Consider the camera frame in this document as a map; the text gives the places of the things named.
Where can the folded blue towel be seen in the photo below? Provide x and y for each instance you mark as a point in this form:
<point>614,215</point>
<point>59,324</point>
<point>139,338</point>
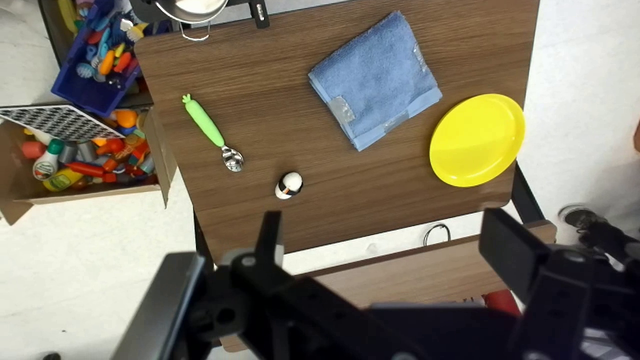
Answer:
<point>375,75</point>

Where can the heap of toys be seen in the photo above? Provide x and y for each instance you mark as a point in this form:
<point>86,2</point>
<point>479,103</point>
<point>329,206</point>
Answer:
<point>107,50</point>
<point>90,160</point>

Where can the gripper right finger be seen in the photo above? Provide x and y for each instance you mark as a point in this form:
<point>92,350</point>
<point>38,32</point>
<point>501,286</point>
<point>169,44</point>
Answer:
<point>565,300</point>

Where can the red button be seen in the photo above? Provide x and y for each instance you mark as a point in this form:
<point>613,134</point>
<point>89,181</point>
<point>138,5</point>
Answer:
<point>501,301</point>

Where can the black clamp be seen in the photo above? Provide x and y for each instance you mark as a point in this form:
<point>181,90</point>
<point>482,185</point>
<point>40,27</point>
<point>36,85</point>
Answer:
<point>259,12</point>

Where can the black white checkered board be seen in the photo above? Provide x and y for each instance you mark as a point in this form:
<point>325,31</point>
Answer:
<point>60,122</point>

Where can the yellow plastic plate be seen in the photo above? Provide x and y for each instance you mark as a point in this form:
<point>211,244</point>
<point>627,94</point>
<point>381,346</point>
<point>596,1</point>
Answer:
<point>477,140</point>

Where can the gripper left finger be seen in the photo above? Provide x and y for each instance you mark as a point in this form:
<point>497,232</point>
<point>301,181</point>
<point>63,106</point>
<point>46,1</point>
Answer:
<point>260,300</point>

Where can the white toy egg black band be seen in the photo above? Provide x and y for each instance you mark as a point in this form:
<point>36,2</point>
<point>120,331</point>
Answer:
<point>289,185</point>

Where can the metal pot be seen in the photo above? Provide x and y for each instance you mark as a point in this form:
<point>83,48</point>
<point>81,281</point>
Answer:
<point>192,11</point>

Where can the blue plastic bin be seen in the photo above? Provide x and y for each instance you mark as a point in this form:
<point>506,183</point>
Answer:
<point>82,92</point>

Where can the cardboard box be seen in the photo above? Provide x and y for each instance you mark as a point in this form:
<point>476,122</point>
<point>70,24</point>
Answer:
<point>15,190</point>

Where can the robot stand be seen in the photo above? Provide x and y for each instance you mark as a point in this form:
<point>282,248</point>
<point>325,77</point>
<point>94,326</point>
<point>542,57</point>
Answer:
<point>425,270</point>

